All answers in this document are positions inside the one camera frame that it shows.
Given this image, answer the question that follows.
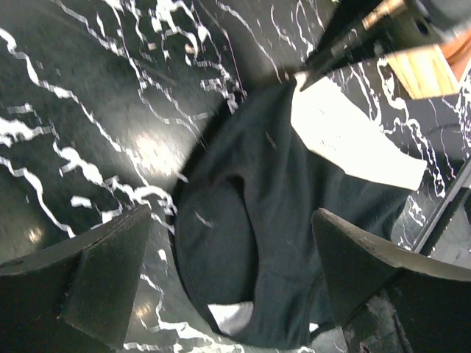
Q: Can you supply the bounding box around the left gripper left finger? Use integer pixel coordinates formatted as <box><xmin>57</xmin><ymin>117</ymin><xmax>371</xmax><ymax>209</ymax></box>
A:
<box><xmin>1</xmin><ymin>206</ymin><xmax>151</xmax><ymax>352</ymax></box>

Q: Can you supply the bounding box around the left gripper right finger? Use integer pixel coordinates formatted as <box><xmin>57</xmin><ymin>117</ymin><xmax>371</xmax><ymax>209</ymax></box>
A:
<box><xmin>312</xmin><ymin>209</ymin><xmax>470</xmax><ymax>352</ymax></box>

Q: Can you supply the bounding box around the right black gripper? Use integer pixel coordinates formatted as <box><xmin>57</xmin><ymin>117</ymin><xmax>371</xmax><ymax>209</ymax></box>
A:
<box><xmin>300</xmin><ymin>1</ymin><xmax>470</xmax><ymax>91</ymax></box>

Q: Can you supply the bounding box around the black underwear beige waistband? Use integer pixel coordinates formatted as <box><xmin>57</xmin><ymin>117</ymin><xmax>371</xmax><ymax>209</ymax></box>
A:
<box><xmin>174</xmin><ymin>74</ymin><xmax>427</xmax><ymax>349</ymax></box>

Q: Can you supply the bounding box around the wooden compartment tray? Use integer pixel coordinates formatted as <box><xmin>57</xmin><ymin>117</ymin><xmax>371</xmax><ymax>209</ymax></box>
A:
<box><xmin>386</xmin><ymin>32</ymin><xmax>470</xmax><ymax>99</ymax></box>

